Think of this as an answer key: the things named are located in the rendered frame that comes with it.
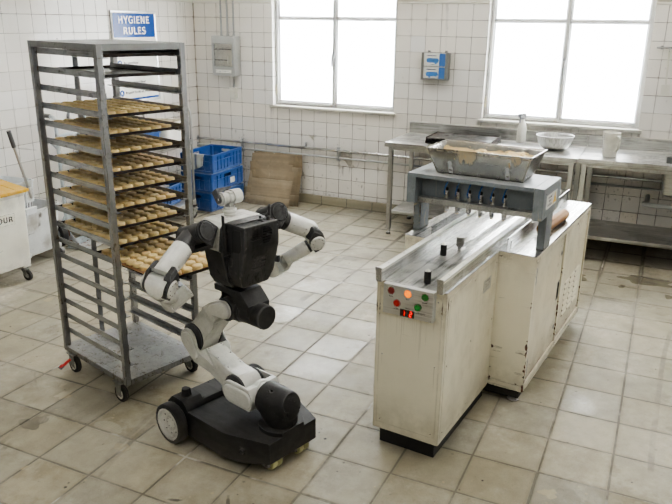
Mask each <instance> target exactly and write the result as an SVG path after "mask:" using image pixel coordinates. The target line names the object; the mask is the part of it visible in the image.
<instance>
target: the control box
mask: <svg viewBox="0 0 672 504"><path fill-rule="evenodd" d="M389 287H392V288H394V293H393V294H390V293H389V292H388V288H389ZM405 291H410V292H411V297H409V298H407V297H406V296H405V294H404V293H405ZM423 294H425V295H427V296H428V301H423V300H422V298H421V297H422V295H423ZM436 298H437V291H433V290H428V289H423V288H418V287H414V286H409V285H404V284H400V283H395V282H390V281H386V282H384V293H383V312H386V313H390V314H394V315H399V316H402V315H401V314H402V310H404V311H405V313H404V314H405V315H404V314H403V315H404V316H403V317H407V318H410V317H411V315H410V317H409V312H412V317H411V319H415V320H420V321H424V322H428V323H434V322H435V314H436ZM394 300H399V302H400V305H399V306H398V307H396V306H394V304H393V302H394ZM417 304H418V305H420V306H421V310H420V311H416V310H415V309H414V306H415V305H417ZM404 311H403V312H404Z"/></svg>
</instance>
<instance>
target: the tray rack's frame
mask: <svg viewBox="0 0 672 504"><path fill-rule="evenodd" d="M27 43H28V52H29V60H30V68H31V76H32V85H33V93H34V101H35V109H36V118H37V126H38V134H39V142H40V151H41V159H42V167H43V175H44V183H45V192H46V200H47V208H48V216H49V225H50V233H51V241H52V249H53V258H54V266H55V274H56V282H57V291H58V299H59V307H60V315H61V323H62V332H63V340H64V348H65V350H67V351H68V352H66V353H67V354H69V357H70V358H72V359H73V360H71V361H70V366H72V367H74V368H75V365H74V356H77V357H79V359H82V360H84V361H85V362H87V363H89V364H90V365H92V366H93V367H95V368H97V369H98V370H100V371H102V372H103V373H105V374H107V375H108V376H110V377H112V378H113V379H114V380H112V381H113V382H114V383H115V388H116V394H117V395H118V396H120V397H122V395H121V385H124V382H123V372H122V361H120V360H118V359H116V358H115V357H113V356H111V355H109V354H108V353H106V352H104V351H102V350H101V349H99V348H97V347H95V346H94V345H92V344H90V343H88V342H87V341H85V340H83V339H79V340H76V341H73V342H71V337H70V329H69V321H68V312H67V304H66V295H65V287H64V278H63V270H62V261H61V253H60V244H59V236H58V227H57V219H56V210H55V202H54V193H53V185H52V176H51V168H50V159H49V151H48V142H47V134H46V125H45V117H44V108H43V100H42V91H41V83H40V74H39V66H38V57H37V49H36V47H44V48H58V49H72V50H86V51H92V44H101V47H102V51H124V50H165V49H180V45H179V43H180V42H160V41H140V40H119V39H85V40H27ZM132 320H133V321H131V322H128V323H126V327H127V330H129V331H131V332H132V333H130V334H127V338H128V345H129V346H130V347H132V348H134V349H132V350H129V360H130V361H131V362H132V363H134V364H135V365H132V366H130V371H131V382H132V384H135V383H137V382H139V381H142V380H144V379H147V378H149V377H151V376H154V375H156V374H159V373H161V372H163V371H166V370H168V369H171V368H173V367H175V366H178V365H180V364H183V363H185V362H186V365H187V366H188V367H190V368H191V360H192V358H191V356H190V355H189V353H188V351H187V350H186V348H185V347H184V345H183V343H182V342H181V341H179V340H177V339H175V338H173V337H171V336H169V335H167V334H165V333H163V332H161V331H159V330H157V329H155V328H153V327H151V326H149V325H147V324H145V323H142V322H140V321H139V316H137V315H135V314H133V313H132ZM99 326H100V330H102V331H104V332H106V333H107V334H109V335H111V336H113V337H115V338H117V339H119V330H118V329H116V328H111V329H108V330H105V327H104V322H102V321H101V320H99ZM87 337H89V338H90V339H92V340H94V341H96V342H97V343H99V344H101V345H103V346H105V347H106V348H108V349H110V350H112V351H114V352H115V353H117V354H119V355H121V350H120V345H118V344H116V343H114V342H112V341H110V340H109V339H107V338H105V337H103V336H101V335H99V334H98V333H96V334H93V335H90V336H87Z"/></svg>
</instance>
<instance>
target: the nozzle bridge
mask: <svg viewBox="0 0 672 504"><path fill-rule="evenodd" d="M561 179H562V178H561V177H552V176H544V175H536V174H533V176H532V177H531V178H530V179H528V180H527V181H525V182H523V183H520V182H512V181H504V180H496V179H488V178H480V177H472V176H464V175H456V174H448V173H440V172H437V171H436V169H435V166H434V164H433V162H432V163H430V164H427V165H425V166H422V167H420V168H417V169H415V170H412V171H410V172H408V175H407V196H406V201H407V202H412V203H414V217H413V229H414V230H421V229H422V228H424V227H426V226H428V214H429V203H430V204H437V205H444V206H450V207H457V208H464V209H471V210H477V211H484V212H491V213H498V214H504V215H511V216H518V217H524V218H531V220H532V221H539V222H538V231H537V240H536V250H537V251H544V250H545V249H546V248H547V247H548V246H549V244H550V235H551V226H552V217H553V211H554V210H556V209H557V208H558V205H559V197H560V188H561ZM447 181H448V184H447V186H446V187H449V199H448V200H445V195H444V188H445V185H446V183H447ZM458 183H460V184H459V186H458V188H460V201H459V202H457V201H456V196H455V191H456V187H457V185H458ZM470 184H471V187H470V189H469V190H471V194H472V199H471V203H467V190H468V188H469V186H470ZM482 186H483V188H482V190H481V191H483V204H482V205H479V199H478V195H479V191H480V189H481V187H482ZM493 188H495V189H494V191H493V193H495V204H494V205H495V206H493V207H492V206H490V203H491V201H490V196H491V192H492V190H493ZM506 189H508V190H507V191H506V193H505V195H507V207H506V208H503V207H502V206H503V205H502V204H503V203H502V198H503V194H504V192H505V190H506Z"/></svg>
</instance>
